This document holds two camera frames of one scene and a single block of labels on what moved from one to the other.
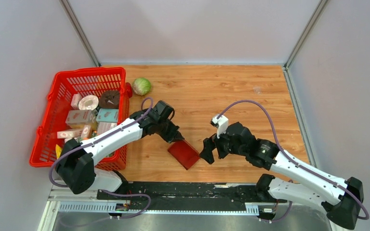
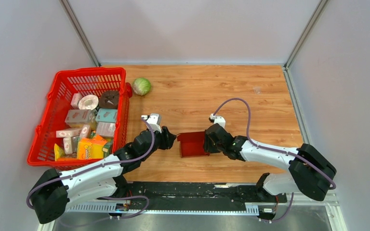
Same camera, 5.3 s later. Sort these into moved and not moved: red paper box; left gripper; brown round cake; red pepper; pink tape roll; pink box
Moved: red paper box; left gripper
Not moved: pink tape roll; brown round cake; red pepper; pink box
